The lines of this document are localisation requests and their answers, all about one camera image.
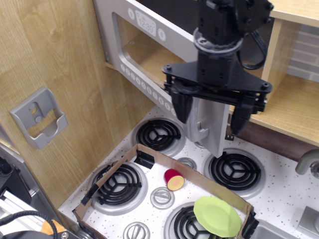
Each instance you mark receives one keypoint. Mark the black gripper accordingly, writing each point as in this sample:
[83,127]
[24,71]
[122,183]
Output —
[217,78]

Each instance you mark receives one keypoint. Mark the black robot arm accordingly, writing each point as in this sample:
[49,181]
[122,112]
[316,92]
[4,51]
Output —
[223,25]

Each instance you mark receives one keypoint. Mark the hanging metal spatula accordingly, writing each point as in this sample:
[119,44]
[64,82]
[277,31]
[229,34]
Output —
[229,135]

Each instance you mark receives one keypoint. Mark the grey stove knob middle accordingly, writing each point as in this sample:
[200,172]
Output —
[188,162]

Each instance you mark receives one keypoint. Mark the back left black burner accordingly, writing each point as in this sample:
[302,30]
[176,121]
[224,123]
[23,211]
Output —
[158,134]

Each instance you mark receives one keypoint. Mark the black burner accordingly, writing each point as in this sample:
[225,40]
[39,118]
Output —
[122,187]
[186,226]
[158,134]
[235,170]

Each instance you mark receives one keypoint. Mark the back right black burner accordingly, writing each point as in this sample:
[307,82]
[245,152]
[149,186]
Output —
[235,170]

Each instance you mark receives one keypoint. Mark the wooden shelf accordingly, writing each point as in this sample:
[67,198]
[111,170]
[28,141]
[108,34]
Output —
[293,109]

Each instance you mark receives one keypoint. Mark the red toy fruit half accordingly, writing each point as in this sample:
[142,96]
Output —
[174,179]

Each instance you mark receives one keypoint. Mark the grey stove knob centre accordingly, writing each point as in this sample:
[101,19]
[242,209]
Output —
[162,198]

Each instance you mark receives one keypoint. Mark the green toy plate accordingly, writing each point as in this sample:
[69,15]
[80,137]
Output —
[217,216]

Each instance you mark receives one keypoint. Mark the grey toy faucet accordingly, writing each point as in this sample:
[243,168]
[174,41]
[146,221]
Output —
[310,160]

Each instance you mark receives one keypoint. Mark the front left black burner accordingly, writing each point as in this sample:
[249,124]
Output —
[122,187]

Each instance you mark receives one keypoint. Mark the front right black burner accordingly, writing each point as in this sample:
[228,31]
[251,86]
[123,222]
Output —
[186,226]

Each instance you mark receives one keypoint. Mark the grey stove knob front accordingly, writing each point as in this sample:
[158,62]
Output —
[136,230]

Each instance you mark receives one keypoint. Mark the grey toy sink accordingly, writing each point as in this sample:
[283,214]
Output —
[306,227]

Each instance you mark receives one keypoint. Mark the orange object bottom left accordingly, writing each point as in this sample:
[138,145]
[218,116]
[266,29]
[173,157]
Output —
[48,230]

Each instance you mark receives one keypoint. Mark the black device left edge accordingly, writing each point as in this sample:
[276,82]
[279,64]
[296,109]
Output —
[11,181]

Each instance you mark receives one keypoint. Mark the cardboard barrier frame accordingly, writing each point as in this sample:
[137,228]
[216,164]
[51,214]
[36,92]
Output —
[143,194]

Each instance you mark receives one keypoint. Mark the grey wall phone holder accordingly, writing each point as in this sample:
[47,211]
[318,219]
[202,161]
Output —
[34,110]

